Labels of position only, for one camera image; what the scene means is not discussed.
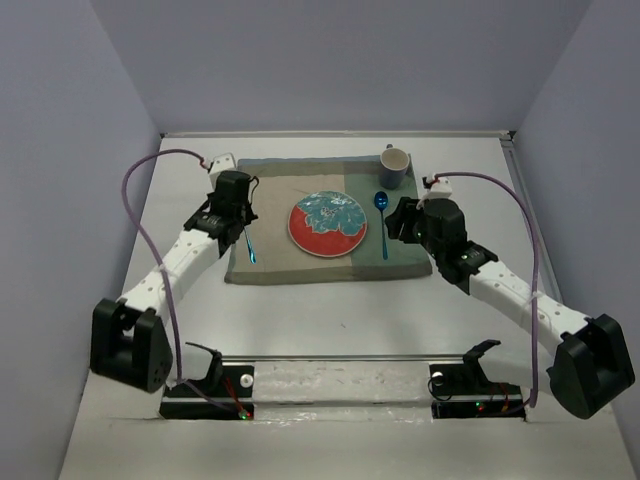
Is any blue metal spoon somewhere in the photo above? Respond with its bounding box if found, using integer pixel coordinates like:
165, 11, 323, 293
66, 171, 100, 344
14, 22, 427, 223
374, 191, 389, 260

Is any blue metal fork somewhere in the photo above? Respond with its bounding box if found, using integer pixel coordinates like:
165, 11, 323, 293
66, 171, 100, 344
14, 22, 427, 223
243, 226, 257, 265

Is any patchwork cloth placemat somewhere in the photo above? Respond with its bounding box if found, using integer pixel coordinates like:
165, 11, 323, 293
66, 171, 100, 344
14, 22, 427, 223
225, 155, 433, 286

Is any lavender cup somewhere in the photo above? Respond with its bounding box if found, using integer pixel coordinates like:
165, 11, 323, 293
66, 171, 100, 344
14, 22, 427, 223
378, 144, 411, 190

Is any red and teal plate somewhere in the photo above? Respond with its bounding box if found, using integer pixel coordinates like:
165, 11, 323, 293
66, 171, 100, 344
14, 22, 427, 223
287, 191, 368, 258

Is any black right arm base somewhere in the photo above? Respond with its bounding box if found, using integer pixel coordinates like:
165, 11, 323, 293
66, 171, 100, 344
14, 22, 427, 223
427, 339, 527, 420

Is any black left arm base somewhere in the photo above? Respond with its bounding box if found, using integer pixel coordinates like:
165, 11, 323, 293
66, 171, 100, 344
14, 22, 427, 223
158, 342, 255, 421

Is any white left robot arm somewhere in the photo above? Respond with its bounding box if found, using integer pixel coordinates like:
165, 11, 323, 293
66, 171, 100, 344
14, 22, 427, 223
90, 170, 259, 395

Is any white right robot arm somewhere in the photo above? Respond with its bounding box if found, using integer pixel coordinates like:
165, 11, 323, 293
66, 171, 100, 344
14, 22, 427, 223
384, 197, 636, 419

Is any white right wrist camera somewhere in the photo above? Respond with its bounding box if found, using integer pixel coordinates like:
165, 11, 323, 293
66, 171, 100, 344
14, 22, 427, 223
418, 173, 453, 207

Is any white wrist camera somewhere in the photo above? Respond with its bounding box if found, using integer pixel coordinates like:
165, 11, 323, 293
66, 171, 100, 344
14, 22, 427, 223
200, 152, 237, 176
418, 173, 453, 207

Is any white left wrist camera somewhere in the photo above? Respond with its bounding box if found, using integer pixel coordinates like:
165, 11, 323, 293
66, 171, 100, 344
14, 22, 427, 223
200, 152, 237, 176

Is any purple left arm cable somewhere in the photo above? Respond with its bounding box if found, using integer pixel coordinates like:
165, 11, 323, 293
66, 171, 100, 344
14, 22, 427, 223
121, 149, 251, 419

